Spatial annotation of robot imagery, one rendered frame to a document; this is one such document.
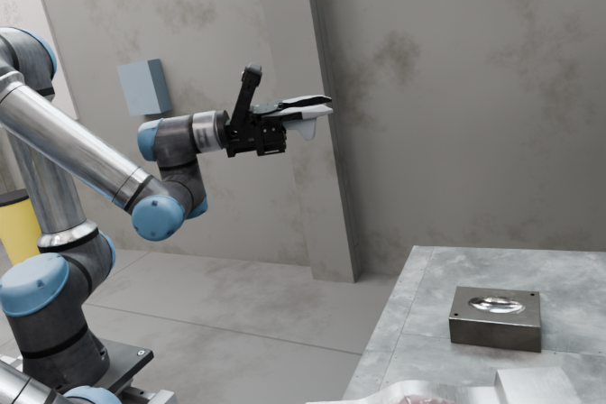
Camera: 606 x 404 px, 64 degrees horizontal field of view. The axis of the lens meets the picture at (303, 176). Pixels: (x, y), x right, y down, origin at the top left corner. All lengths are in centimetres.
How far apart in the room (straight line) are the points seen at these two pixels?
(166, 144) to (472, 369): 83
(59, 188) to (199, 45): 249
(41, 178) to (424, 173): 224
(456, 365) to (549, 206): 173
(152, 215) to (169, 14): 283
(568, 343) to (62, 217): 114
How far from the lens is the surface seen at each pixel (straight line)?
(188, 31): 347
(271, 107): 89
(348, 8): 285
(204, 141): 89
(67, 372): 101
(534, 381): 105
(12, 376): 54
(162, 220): 80
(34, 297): 96
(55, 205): 105
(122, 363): 106
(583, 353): 131
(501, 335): 127
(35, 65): 102
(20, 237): 481
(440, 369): 123
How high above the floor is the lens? 158
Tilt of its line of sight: 16 degrees down
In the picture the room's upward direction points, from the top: 10 degrees counter-clockwise
